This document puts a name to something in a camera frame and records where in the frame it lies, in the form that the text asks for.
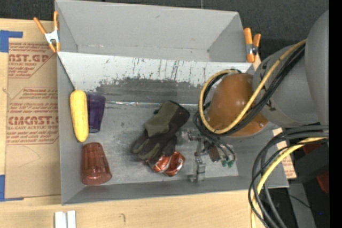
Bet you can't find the brown and green glove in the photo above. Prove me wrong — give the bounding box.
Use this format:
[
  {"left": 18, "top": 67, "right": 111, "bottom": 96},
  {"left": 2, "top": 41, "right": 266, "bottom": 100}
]
[{"left": 130, "top": 100, "right": 191, "bottom": 166}]

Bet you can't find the red clear plastic cup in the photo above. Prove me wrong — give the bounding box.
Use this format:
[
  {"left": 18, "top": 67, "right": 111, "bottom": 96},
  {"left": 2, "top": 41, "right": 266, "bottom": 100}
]
[{"left": 80, "top": 141, "right": 113, "bottom": 186}]

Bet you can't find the crushed red can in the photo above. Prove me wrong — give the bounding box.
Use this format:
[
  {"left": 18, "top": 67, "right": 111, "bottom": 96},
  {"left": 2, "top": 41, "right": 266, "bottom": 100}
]
[{"left": 146, "top": 151, "right": 186, "bottom": 178}]

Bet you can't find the yellow corn cob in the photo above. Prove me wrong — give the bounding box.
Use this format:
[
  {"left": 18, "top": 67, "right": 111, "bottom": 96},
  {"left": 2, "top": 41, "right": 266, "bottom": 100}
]
[{"left": 69, "top": 89, "right": 90, "bottom": 143}]

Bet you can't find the brown cardboard board red print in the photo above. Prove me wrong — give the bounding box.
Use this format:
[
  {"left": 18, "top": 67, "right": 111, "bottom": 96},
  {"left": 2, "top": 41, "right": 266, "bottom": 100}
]
[{"left": 0, "top": 18, "right": 298, "bottom": 201}]

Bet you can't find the purple plastic cup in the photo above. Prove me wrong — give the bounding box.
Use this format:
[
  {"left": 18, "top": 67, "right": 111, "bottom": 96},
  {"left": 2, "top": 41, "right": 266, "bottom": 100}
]
[{"left": 85, "top": 92, "right": 107, "bottom": 134}]

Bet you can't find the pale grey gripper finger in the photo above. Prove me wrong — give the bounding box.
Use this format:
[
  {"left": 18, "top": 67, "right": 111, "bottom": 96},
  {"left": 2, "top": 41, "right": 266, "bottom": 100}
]
[
  {"left": 188, "top": 156, "right": 203, "bottom": 183},
  {"left": 198, "top": 163, "right": 207, "bottom": 182}
]

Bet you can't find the grey metal bin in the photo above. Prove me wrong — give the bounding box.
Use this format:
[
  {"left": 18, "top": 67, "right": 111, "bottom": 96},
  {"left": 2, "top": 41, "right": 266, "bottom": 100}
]
[{"left": 54, "top": 0, "right": 290, "bottom": 206}]

